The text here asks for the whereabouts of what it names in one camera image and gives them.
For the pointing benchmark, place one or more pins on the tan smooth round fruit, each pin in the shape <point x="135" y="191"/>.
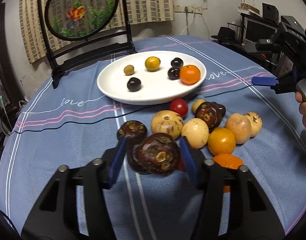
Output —
<point x="240" y="126"/>

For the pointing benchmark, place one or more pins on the yellow green round fruit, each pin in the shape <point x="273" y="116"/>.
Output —
<point x="152" y="63"/>

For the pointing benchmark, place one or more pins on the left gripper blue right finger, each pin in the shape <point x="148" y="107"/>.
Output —
<point x="251" y="214"/>

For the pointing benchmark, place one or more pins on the pale yellow spotted fruit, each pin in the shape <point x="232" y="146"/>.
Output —
<point x="196" y="132"/>

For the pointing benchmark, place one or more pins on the beige checked curtain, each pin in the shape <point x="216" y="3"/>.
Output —
<point x="139" y="11"/>

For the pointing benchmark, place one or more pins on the small olive longan fruit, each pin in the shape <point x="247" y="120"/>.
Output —
<point x="129" y="70"/>

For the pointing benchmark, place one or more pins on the small yellow longan fruit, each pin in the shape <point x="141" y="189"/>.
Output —
<point x="196" y="104"/>

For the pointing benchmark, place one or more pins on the orange mandarin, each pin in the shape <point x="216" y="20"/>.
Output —
<point x="189" y="74"/>
<point x="228" y="161"/>

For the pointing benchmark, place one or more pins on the black framed embroidery screen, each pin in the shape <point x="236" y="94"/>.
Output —
<point x="69" y="25"/>

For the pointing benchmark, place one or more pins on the smooth orange round fruit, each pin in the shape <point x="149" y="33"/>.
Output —
<point x="221" y="141"/>

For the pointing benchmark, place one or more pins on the red cherry tomato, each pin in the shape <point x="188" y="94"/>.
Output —
<point x="181" y="166"/>
<point x="179" y="106"/>

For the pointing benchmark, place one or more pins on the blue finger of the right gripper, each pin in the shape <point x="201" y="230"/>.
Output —
<point x="264" y="81"/>

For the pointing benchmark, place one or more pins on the wall power socket strip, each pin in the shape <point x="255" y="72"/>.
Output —
<point x="188" y="9"/>

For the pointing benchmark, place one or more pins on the computer monitor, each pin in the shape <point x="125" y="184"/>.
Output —
<point x="255" y="31"/>

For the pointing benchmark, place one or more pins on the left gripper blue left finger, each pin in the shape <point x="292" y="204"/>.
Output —
<point x="54" y="214"/>

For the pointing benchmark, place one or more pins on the white round plate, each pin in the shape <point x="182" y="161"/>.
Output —
<point x="156" y="87"/>

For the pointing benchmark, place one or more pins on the dark plum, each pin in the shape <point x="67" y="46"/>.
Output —
<point x="173" y="73"/>
<point x="134" y="84"/>
<point x="177" y="63"/>

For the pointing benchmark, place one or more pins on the blue checked tablecloth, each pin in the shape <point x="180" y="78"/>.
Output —
<point x="75" y="123"/>

